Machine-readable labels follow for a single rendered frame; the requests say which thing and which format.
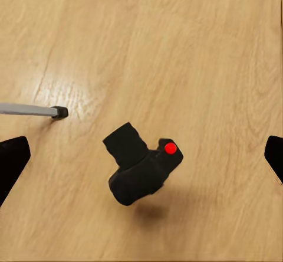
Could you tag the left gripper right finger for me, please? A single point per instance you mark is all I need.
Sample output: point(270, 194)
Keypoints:
point(274, 154)

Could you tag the digital camera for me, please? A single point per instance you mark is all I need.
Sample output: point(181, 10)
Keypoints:
point(141, 171)

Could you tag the camera tripod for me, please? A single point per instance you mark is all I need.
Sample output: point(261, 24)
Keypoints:
point(56, 112)

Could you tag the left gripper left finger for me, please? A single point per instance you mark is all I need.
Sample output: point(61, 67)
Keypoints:
point(14, 155)

